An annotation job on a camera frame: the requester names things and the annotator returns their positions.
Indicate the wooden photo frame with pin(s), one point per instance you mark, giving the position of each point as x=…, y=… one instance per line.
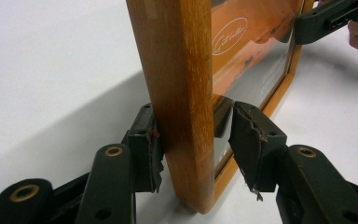
x=183, y=93

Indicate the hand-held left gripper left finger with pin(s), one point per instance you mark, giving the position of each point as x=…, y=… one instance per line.
x=143, y=146

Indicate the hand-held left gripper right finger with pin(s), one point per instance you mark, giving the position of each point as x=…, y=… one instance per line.
x=258, y=146

